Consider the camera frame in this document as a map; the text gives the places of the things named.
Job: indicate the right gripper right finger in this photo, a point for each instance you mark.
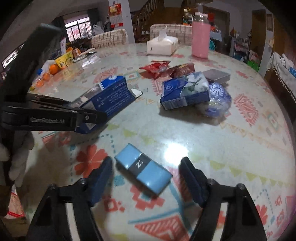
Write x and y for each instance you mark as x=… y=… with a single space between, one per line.
x=242 y=220

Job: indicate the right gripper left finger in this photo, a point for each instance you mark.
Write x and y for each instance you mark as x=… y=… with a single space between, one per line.
x=64 y=213

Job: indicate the long blue carton box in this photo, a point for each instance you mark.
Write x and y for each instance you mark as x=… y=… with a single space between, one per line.
x=110 y=96

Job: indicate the light blue ZZ box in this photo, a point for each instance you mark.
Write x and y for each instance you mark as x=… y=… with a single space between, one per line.
x=149 y=173

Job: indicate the blue patterned plastic bag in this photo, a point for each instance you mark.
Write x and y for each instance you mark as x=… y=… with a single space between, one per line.
x=219 y=103

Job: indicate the blue tissue packet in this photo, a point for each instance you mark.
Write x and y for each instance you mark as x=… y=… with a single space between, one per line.
x=183 y=91

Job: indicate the dark red snack wrapper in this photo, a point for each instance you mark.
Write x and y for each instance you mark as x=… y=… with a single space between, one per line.
x=181 y=70

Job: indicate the white gloved left hand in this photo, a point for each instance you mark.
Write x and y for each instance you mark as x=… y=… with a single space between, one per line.
x=23 y=143

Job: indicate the orange fruit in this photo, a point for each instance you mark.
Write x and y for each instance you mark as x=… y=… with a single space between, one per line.
x=54 y=69
x=46 y=77

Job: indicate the yellow snack box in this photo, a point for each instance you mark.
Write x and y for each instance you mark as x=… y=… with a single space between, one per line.
x=65 y=60

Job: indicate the woven chair far left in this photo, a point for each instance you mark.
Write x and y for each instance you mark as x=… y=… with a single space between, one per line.
x=109 y=39

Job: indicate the woven chair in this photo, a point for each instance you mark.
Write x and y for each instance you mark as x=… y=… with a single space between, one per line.
x=109 y=39
x=182 y=32

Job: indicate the silver grey small box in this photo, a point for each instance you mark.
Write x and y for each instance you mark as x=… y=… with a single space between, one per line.
x=214 y=75

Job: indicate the green bag on floor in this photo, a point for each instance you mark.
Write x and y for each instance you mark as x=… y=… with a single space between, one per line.
x=253 y=64

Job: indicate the sideboard with patterned cloth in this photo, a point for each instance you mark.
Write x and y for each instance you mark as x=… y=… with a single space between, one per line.
x=281 y=78

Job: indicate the white tissue pack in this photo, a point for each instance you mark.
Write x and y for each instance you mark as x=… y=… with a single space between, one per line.
x=162 y=44

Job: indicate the woven chair far centre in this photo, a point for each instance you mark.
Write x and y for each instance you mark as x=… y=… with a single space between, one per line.
x=182 y=32

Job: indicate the pink thermos bottle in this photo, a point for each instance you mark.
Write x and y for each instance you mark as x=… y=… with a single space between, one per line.
x=200 y=35

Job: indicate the red wall calendar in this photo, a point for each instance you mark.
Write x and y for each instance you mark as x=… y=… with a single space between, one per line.
x=115 y=15

